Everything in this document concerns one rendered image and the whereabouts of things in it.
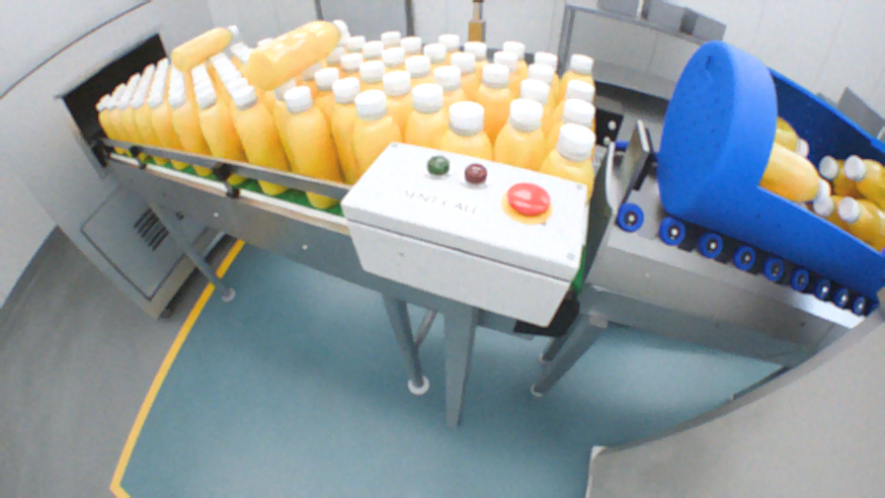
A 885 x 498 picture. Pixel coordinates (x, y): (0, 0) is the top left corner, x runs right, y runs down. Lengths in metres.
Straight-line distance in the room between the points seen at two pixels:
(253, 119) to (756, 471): 1.03
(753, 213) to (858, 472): 0.38
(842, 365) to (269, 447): 1.60
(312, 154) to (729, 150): 0.56
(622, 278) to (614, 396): 0.94
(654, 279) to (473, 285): 0.38
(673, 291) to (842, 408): 0.35
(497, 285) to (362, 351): 1.17
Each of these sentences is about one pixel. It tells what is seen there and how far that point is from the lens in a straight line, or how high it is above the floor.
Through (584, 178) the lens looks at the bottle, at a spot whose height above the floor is 1.07.
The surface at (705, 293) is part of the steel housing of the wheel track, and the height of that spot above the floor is 0.88.
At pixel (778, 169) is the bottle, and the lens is 0.55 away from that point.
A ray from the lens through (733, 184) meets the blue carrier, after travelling 0.47.
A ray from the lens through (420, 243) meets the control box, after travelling 0.28.
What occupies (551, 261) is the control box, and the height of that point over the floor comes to 1.10.
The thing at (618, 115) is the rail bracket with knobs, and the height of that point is 1.00.
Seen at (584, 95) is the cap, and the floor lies 1.10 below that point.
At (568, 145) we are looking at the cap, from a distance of 0.37.
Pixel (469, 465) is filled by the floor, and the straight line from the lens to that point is 1.29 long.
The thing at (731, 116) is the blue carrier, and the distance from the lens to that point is 0.45.
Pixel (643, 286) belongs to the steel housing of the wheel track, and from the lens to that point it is 0.60.
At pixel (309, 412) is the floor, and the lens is 1.41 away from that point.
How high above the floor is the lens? 1.29
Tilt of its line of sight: 51 degrees down
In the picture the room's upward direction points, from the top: 2 degrees counter-clockwise
